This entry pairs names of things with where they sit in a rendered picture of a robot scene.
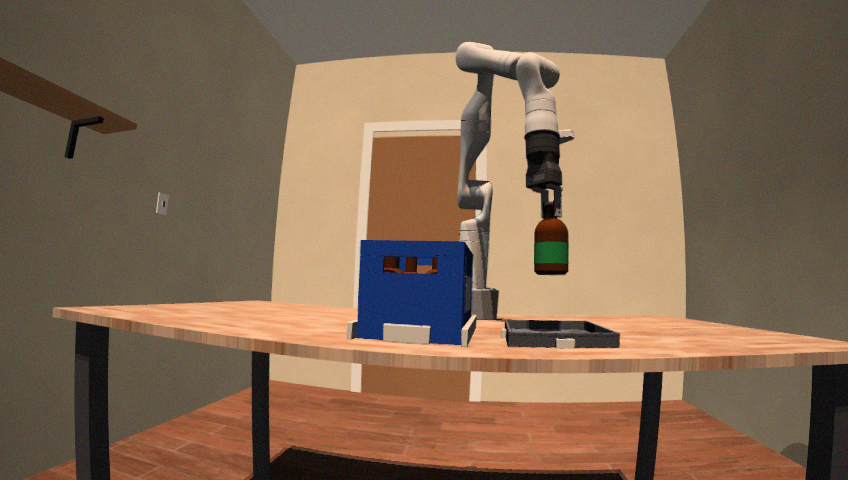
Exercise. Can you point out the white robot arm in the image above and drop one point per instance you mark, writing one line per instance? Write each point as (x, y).
(535, 76)

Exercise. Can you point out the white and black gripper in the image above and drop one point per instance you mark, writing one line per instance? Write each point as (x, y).
(542, 154)

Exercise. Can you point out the blue crate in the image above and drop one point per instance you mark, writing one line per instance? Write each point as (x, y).
(434, 300)

